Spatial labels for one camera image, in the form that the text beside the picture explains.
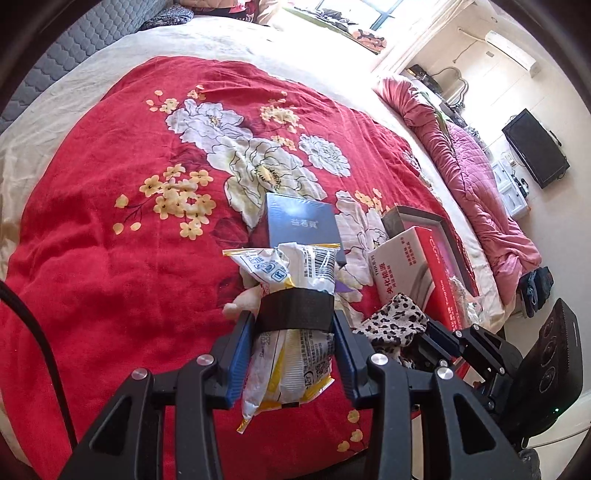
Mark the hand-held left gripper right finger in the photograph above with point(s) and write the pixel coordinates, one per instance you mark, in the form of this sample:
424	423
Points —
346	360

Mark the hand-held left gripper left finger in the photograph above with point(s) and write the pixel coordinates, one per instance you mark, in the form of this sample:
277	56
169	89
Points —
238	355

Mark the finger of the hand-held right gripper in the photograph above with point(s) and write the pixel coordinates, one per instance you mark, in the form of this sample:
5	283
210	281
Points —
494	344
443	350

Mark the leopard print scrunchie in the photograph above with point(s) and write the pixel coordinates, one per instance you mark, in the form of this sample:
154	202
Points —
392	318

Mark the red cardboard box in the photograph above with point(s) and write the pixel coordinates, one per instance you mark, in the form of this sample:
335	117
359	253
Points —
406	272

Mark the yellow snack packet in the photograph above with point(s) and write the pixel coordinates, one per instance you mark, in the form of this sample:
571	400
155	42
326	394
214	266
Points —
295	272

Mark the pink dressed plush toy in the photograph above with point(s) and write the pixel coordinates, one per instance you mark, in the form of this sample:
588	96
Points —
242	302

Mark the dark cloth pile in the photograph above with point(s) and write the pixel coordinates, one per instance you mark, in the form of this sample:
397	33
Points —
538	290

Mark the dark cardboard box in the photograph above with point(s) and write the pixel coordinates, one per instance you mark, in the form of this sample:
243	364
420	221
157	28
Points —
300	221

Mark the pink quilt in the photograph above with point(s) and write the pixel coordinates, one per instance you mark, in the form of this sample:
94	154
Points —
471	194

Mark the white drawer unit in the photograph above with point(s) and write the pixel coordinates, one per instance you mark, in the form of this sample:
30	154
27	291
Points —
508	189

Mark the red floral blanket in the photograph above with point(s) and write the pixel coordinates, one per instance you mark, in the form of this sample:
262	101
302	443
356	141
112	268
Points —
115	254

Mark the black television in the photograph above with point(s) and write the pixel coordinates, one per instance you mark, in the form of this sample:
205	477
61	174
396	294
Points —
535	147

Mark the cluttered dressing table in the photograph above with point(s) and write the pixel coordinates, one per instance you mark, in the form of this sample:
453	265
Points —
457	120

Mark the green cloth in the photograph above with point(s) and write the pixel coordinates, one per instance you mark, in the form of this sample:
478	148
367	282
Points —
431	110

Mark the white air conditioner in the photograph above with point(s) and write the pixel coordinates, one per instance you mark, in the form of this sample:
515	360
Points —
512	53

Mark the cream bed sheet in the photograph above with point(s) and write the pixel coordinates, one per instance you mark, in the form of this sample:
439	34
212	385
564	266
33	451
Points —
231	41

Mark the cream curtain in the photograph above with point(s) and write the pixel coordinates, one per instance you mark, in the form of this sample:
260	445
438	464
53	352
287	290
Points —
415	32
277	14

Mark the clothes on windowsill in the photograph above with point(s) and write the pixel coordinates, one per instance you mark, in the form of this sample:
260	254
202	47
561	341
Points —
364	37

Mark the grey quilted headboard cover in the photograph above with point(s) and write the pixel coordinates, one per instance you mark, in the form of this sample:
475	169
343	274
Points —
69	55

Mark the dark patterned pillow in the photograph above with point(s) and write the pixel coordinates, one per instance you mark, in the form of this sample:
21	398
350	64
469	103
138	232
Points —
166	17

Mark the pile of folded clothes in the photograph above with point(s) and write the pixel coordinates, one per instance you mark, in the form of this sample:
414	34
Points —
217	8

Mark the window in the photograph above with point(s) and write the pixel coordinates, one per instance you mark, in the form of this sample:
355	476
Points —
360	9

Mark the curved frame mirror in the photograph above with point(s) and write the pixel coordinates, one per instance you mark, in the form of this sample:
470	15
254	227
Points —
461	87

